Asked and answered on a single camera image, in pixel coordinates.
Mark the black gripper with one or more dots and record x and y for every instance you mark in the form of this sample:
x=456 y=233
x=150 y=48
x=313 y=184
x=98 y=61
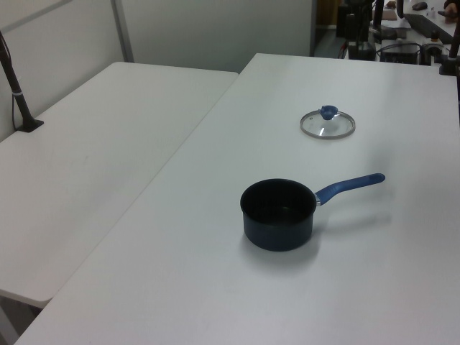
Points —
x=358 y=6

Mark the glass lid with blue knob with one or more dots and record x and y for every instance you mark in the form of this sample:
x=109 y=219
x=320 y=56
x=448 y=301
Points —
x=327 y=113

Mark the black monitor stand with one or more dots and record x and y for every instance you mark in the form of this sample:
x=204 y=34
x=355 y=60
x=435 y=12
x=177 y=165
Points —
x=384 y=34

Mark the black equipment box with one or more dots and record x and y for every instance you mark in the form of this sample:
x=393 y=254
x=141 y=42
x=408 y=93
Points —
x=400 y=54

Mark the grey computer mouse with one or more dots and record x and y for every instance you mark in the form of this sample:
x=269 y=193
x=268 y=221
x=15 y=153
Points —
x=419 y=5

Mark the black keyboard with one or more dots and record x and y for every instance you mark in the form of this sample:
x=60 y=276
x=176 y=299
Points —
x=427 y=24

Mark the white side table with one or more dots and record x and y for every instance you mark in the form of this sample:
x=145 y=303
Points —
x=90 y=161

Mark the black camera pole with clamp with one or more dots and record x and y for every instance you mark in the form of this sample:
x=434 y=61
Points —
x=449 y=66

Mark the black camera pole with white tape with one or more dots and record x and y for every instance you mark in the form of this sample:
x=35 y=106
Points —
x=19 y=104

